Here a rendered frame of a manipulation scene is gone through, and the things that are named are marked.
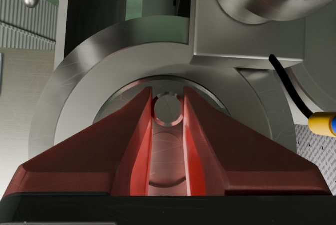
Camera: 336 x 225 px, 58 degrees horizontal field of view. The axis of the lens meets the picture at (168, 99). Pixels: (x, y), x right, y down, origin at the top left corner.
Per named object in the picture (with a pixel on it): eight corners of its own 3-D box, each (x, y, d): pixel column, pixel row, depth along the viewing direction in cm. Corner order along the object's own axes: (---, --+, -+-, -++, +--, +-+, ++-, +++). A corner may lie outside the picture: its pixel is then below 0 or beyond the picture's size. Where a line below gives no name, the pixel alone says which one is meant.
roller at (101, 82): (267, 35, 16) (281, 257, 16) (202, 82, 42) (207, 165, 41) (48, 45, 16) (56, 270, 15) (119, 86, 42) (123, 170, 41)
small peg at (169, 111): (192, 115, 12) (161, 133, 12) (187, 114, 15) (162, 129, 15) (174, 84, 12) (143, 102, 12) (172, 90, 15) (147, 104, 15)
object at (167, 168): (78, 226, 14) (93, 69, 15) (88, 212, 16) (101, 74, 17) (235, 238, 14) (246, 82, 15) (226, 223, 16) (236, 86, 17)
